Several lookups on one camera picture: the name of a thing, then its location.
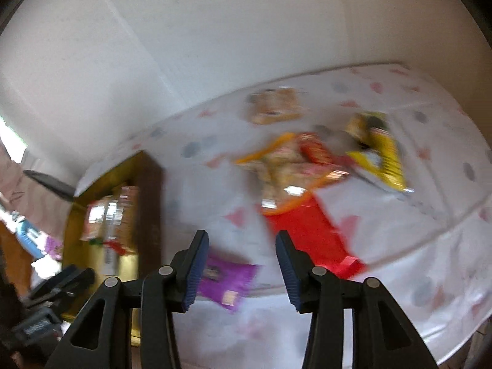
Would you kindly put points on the white patterned tablecloth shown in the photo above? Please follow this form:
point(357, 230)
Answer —
point(403, 246)

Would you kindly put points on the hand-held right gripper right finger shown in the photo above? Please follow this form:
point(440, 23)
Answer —
point(286, 269)

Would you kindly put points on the pink patterned curtain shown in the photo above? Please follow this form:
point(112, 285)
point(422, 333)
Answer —
point(23, 200)

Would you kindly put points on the green and black snack packet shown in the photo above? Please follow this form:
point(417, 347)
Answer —
point(365, 123)

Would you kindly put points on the gold metal tin box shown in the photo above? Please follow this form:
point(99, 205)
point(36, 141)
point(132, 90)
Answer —
point(146, 207)

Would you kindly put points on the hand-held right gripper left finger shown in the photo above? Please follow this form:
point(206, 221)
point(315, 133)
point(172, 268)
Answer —
point(194, 265)

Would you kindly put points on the clear orange-edged snack bag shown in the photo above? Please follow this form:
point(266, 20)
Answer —
point(284, 176)

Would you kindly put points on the blue object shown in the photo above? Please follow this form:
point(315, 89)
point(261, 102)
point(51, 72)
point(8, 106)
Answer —
point(29, 234)

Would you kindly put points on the brown sesame bar packet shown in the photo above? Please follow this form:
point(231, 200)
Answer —
point(128, 211)

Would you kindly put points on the clear pastry packet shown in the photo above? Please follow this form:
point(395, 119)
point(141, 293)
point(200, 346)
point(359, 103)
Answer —
point(275, 105)

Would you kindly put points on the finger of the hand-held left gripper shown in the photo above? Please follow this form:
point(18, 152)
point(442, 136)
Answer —
point(57, 276)
point(73, 282)

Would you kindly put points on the black board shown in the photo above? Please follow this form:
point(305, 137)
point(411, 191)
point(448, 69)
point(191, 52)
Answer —
point(50, 182)

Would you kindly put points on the yellow cracker packet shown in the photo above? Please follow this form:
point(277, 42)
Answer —
point(95, 219)

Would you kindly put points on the white stick snack packet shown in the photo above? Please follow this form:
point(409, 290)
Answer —
point(110, 261)

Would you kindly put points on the large red snack packet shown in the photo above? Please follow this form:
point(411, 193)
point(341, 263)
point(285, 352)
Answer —
point(311, 234)

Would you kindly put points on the small red snack packet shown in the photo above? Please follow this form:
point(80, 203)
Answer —
point(317, 148)

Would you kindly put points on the yellow snack packet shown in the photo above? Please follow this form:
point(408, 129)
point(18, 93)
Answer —
point(388, 161)

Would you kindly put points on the purple snack packet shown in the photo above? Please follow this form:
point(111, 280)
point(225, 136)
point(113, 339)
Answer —
point(226, 280)

